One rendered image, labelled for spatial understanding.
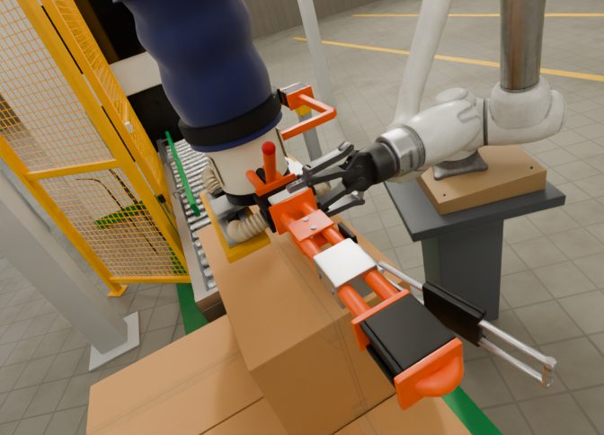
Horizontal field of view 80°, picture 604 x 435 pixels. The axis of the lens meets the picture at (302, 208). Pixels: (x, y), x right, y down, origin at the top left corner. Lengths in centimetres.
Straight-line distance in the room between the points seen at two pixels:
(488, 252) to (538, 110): 61
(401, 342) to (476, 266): 130
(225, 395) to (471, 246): 105
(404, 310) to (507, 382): 143
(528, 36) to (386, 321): 93
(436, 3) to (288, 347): 79
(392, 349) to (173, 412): 106
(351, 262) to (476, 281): 129
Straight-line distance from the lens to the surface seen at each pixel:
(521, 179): 139
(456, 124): 74
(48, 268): 223
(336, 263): 48
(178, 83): 75
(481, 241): 158
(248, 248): 78
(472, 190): 134
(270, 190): 68
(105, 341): 254
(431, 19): 93
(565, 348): 195
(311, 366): 88
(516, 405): 178
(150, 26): 75
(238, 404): 127
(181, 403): 137
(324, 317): 82
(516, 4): 115
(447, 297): 42
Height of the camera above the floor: 157
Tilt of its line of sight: 33 degrees down
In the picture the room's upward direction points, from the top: 18 degrees counter-clockwise
